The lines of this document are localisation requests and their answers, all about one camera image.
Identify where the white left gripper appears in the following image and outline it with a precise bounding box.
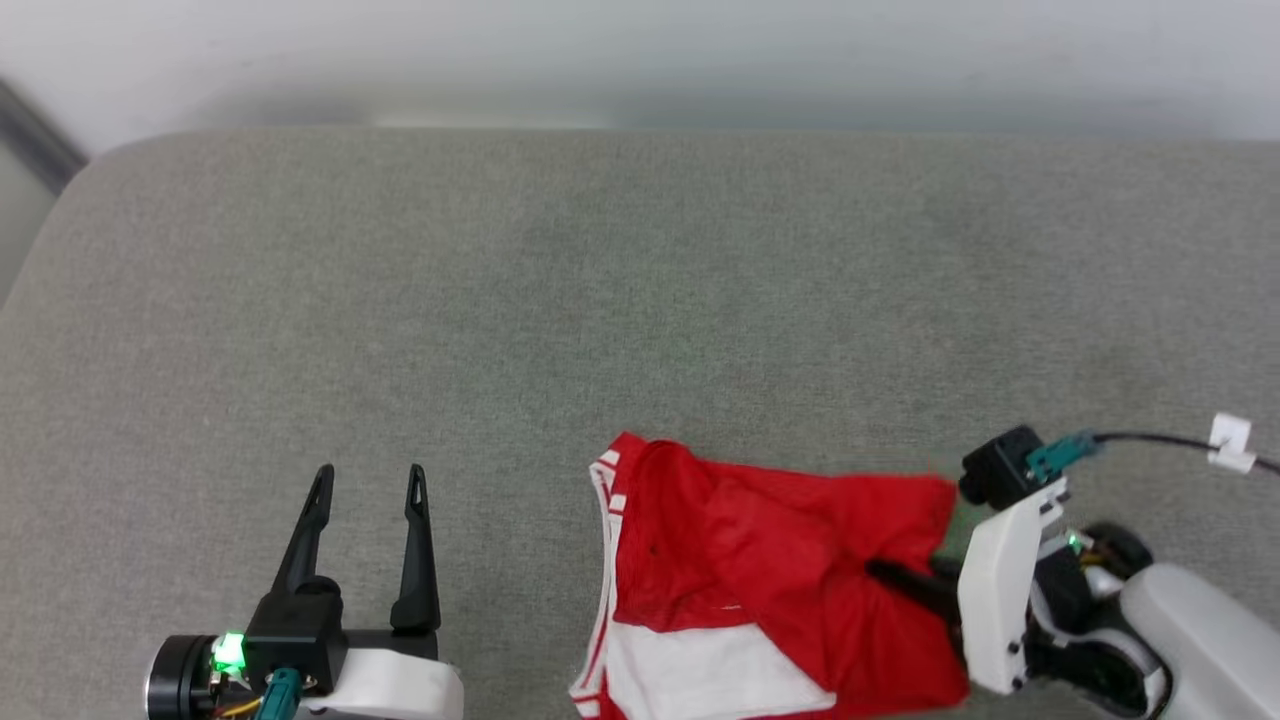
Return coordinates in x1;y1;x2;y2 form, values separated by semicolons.
145;463;467;720

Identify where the white cable clip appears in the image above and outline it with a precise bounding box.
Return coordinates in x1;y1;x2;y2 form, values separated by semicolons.
1207;412;1258;475

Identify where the dark grey wall trim strip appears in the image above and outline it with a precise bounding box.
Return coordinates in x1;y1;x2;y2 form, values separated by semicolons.
0;78;89;197

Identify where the red and white jersey garment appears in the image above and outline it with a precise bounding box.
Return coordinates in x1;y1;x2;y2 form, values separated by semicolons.
568;431;973;720

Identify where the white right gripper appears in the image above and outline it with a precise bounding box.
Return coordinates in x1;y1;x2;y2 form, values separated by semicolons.
864;478;1154;699

